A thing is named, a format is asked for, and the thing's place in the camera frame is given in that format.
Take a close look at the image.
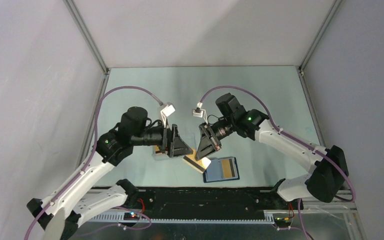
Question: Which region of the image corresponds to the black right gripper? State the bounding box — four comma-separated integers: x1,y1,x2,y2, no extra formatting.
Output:
195,115,236,161

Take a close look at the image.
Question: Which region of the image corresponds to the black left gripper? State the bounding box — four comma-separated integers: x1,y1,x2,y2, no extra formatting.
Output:
131,117,193,157

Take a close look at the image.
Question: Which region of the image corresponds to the blue leather card holder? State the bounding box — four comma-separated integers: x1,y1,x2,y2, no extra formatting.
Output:
203,156,240,183

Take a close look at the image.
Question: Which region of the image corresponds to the gold card with black stripe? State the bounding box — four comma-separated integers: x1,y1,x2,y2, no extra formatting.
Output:
220,158,238,179

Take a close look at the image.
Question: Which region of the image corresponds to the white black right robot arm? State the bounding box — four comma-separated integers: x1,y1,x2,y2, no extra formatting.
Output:
195,93,349,209

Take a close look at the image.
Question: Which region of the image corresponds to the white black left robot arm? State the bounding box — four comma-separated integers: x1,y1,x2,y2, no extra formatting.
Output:
27,106,193,240

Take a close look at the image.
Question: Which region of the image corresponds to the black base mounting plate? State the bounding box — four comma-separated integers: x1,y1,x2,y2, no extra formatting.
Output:
122,187,304,220

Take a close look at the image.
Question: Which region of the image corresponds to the left electronics board with leds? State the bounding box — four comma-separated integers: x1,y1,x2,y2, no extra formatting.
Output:
123,212,141,221

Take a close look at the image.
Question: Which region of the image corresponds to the electronics board with leds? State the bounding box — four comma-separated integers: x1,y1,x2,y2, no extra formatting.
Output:
273,217,294,229
123,212,141,221

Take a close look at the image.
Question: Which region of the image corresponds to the right electronics board with leds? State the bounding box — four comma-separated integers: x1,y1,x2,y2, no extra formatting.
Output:
273,217,294,229

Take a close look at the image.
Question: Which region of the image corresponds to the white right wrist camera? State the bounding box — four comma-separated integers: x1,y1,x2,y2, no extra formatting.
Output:
192,102,209,124

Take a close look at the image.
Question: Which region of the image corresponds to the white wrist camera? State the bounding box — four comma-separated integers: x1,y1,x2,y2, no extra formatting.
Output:
158,102,176,128
192,102,209,124

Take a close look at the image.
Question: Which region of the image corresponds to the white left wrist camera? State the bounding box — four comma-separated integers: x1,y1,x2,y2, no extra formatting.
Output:
158,102,176,128

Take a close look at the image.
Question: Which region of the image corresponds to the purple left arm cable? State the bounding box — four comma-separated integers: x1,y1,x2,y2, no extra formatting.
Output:
23,86,165,240

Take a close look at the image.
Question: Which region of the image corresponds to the grey slotted cable duct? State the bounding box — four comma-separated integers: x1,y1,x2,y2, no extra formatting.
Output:
89,211,275,225

